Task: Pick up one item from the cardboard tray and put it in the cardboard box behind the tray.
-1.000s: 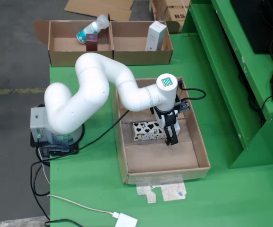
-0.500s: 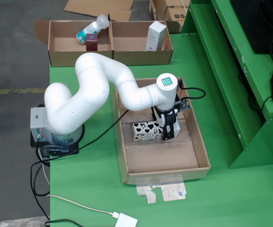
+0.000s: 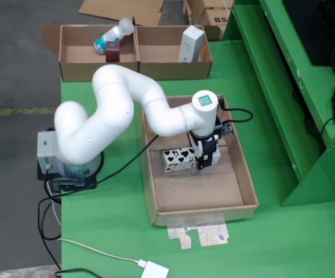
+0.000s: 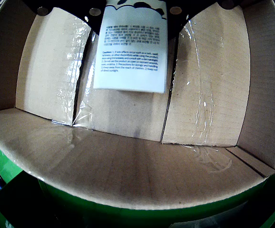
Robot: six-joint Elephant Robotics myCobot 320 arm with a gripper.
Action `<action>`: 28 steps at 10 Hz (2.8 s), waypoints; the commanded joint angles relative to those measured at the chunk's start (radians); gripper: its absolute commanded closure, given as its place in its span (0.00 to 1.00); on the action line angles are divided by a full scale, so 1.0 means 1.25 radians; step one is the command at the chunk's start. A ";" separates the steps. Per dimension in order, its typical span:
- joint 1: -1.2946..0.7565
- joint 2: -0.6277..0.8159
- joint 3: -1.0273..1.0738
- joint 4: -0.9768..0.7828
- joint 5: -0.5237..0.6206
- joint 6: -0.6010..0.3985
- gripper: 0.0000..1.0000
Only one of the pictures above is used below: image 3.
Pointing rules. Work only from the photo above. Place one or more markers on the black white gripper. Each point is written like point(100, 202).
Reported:
point(206, 144)

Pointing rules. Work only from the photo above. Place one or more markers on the cow print white carton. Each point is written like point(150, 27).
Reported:
point(176, 159)

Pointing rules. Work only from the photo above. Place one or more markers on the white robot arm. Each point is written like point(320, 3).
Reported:
point(112, 116)

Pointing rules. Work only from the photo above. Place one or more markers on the grey robot base box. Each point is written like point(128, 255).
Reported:
point(47, 150)

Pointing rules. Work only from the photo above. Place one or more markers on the large shallow cardboard tray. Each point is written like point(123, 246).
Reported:
point(196, 191)

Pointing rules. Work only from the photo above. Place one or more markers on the small dark red box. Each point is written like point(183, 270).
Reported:
point(112, 52)

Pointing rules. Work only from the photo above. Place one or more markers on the BS printed cardboard box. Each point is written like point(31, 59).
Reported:
point(215, 17)

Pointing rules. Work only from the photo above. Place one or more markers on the plain brown cardboard box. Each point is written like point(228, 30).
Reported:
point(195, 13)

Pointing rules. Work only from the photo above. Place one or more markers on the opened flat cardboard box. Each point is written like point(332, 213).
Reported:
point(121, 8)

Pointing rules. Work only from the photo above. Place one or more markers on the cardboard box with round flap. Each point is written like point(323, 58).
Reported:
point(69, 37)

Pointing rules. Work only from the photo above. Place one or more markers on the flattened printed carton piece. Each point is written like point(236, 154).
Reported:
point(211, 234)

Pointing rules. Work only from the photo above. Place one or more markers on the tall white grey carton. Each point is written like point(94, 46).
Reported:
point(190, 43)

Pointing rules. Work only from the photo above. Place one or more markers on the white adapter block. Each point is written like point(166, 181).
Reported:
point(154, 270)

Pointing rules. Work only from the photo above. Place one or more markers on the white bottle teal label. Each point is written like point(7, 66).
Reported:
point(115, 33)

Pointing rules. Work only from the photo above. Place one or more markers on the black monitor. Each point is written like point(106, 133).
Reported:
point(315, 29)

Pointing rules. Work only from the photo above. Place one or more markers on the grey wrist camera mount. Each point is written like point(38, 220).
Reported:
point(227, 130)

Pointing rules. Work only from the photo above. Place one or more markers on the green metal shelf frame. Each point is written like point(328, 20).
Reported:
point(271, 87)

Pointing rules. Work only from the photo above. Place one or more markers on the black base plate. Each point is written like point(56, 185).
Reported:
point(89, 184)

